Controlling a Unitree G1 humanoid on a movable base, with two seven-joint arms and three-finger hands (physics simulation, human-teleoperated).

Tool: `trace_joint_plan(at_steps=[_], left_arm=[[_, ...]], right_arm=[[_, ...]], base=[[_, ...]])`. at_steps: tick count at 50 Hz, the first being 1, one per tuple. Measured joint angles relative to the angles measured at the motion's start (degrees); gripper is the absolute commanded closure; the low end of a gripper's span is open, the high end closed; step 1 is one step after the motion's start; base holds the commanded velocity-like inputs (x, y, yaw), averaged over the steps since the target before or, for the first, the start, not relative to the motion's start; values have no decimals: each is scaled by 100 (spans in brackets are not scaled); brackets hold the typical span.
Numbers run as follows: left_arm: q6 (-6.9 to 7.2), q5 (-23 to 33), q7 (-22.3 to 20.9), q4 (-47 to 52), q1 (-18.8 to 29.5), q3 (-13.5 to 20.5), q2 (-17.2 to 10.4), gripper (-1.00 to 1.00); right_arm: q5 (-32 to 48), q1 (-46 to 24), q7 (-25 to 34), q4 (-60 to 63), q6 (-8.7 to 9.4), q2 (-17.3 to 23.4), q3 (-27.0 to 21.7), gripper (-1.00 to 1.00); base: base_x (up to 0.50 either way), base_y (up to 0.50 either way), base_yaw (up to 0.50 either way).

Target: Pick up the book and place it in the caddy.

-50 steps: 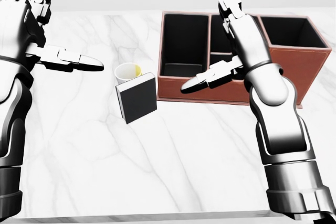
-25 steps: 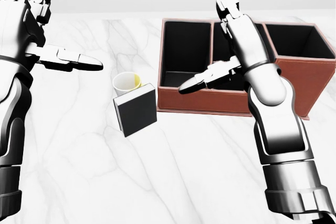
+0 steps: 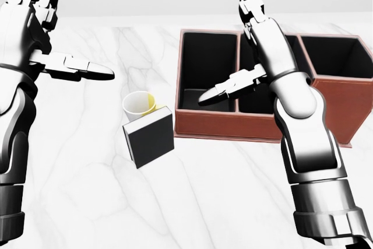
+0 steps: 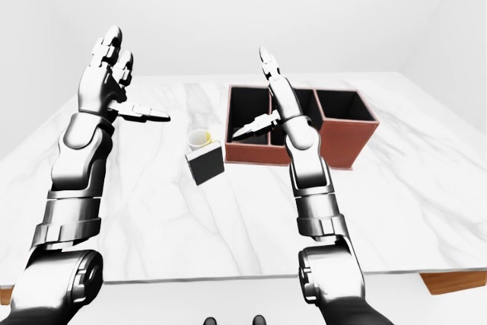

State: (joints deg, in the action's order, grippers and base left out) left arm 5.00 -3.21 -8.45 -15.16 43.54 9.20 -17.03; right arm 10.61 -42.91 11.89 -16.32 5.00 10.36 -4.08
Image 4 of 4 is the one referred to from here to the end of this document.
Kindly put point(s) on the silver and black left hand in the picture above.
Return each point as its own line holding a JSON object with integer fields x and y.
{"x": 95, "y": 85}

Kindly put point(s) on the silver and black right hand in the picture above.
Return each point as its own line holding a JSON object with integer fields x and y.
{"x": 283, "y": 96}

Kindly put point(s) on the silver and black right arm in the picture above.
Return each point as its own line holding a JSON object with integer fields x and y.
{"x": 319, "y": 203}

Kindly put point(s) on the silver and black left arm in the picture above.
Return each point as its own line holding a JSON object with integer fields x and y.
{"x": 62, "y": 203}

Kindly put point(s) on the red-brown desk caddy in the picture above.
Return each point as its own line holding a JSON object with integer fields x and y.
{"x": 304, "y": 127}

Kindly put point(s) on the black book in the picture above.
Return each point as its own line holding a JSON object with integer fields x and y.
{"x": 207, "y": 163}

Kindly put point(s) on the white mug with yellow inside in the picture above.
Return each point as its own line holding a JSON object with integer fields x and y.
{"x": 198, "y": 140}

